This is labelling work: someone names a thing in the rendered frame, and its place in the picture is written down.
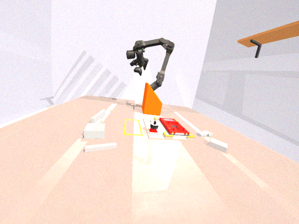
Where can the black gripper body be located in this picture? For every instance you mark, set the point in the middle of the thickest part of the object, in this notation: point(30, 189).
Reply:
point(141, 62)

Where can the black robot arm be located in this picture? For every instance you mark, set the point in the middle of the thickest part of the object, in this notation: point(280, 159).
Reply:
point(139, 48)

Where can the black wheel with white hub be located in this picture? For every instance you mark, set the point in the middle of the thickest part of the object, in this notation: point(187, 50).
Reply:
point(154, 126)

